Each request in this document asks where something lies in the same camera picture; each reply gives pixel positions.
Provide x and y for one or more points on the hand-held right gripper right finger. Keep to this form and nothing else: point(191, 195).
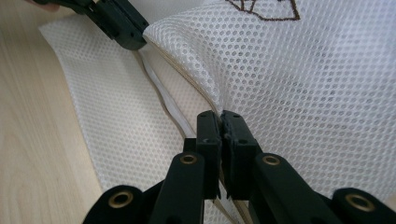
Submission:
point(243, 155)

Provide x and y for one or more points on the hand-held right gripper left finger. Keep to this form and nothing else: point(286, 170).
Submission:
point(207, 155)

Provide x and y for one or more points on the white mesh laundry bag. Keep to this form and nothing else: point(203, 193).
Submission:
point(295, 93)

